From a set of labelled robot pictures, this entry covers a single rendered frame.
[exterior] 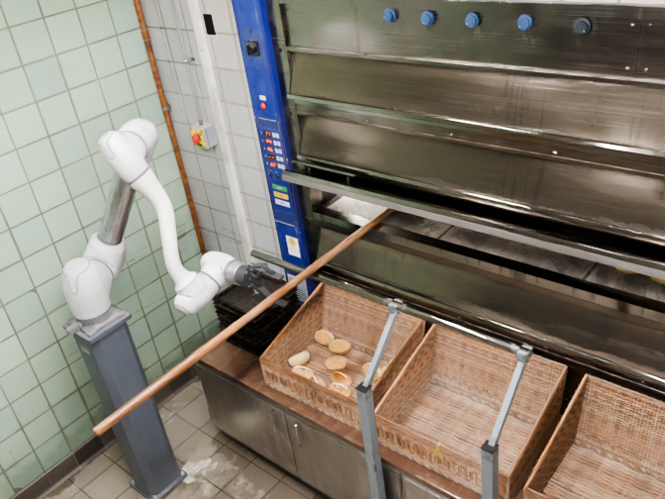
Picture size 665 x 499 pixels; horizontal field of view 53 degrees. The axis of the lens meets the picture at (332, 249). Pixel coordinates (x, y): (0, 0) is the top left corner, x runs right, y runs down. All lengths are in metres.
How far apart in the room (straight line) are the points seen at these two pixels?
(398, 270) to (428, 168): 0.54
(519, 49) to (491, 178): 0.44
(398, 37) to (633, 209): 0.93
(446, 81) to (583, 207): 0.60
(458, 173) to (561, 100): 0.46
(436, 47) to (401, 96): 0.23
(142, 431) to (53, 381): 0.56
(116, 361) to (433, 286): 1.35
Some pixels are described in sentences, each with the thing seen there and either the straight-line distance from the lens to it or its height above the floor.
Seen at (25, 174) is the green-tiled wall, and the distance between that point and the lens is 3.15.
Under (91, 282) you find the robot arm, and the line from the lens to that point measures 2.80.
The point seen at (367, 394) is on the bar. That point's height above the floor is 0.93.
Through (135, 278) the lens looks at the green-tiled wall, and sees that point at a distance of 3.57.
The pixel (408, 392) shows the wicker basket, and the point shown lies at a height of 0.66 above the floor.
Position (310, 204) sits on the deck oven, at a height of 1.21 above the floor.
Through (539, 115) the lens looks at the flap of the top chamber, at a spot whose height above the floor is 1.77.
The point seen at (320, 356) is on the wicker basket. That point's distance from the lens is 3.07.
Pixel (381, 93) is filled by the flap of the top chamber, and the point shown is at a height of 1.77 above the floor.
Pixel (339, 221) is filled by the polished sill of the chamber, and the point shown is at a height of 1.17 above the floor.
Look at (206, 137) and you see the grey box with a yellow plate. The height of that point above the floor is 1.47.
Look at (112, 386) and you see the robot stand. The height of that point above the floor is 0.72.
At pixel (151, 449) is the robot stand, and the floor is 0.30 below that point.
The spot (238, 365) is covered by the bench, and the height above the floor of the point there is 0.58.
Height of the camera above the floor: 2.56
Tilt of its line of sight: 31 degrees down
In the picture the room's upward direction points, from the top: 8 degrees counter-clockwise
